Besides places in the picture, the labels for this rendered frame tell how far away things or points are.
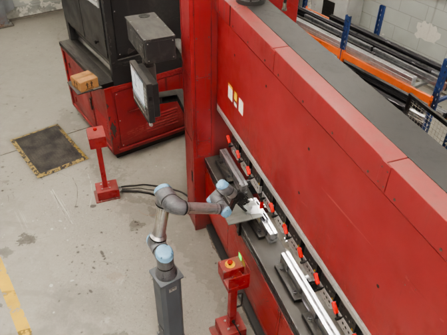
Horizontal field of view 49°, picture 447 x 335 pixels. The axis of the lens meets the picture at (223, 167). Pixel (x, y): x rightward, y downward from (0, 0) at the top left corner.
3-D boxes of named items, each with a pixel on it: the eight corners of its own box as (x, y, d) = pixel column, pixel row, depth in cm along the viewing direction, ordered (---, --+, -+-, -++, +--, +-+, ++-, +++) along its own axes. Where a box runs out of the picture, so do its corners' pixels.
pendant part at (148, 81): (133, 98, 426) (128, 60, 403) (146, 95, 430) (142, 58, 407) (149, 123, 394) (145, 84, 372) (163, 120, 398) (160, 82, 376)
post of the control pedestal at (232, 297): (227, 322, 380) (228, 278, 346) (233, 319, 382) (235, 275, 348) (229, 327, 376) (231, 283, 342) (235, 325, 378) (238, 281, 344)
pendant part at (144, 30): (134, 106, 441) (124, 15, 388) (160, 101, 449) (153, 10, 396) (152, 135, 405) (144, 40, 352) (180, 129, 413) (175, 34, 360)
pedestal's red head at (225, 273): (217, 272, 350) (217, 256, 339) (238, 266, 355) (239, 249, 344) (228, 294, 336) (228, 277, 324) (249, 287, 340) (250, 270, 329)
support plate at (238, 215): (219, 209, 354) (219, 207, 353) (253, 201, 361) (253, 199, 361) (228, 225, 341) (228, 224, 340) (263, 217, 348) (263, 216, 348)
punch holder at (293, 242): (287, 240, 306) (289, 222, 296) (298, 237, 308) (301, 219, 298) (297, 257, 295) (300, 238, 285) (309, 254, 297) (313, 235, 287)
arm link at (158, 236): (151, 259, 329) (162, 196, 300) (144, 244, 339) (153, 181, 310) (167, 256, 335) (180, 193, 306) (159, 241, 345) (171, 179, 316)
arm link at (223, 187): (213, 185, 334) (221, 176, 333) (223, 193, 340) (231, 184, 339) (217, 191, 327) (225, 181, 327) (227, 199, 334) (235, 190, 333)
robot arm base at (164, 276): (161, 285, 326) (160, 276, 320) (151, 270, 336) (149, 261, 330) (181, 275, 333) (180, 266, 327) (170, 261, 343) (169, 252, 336)
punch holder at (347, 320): (334, 318, 262) (340, 300, 252) (348, 314, 264) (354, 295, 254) (349, 342, 251) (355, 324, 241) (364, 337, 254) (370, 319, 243)
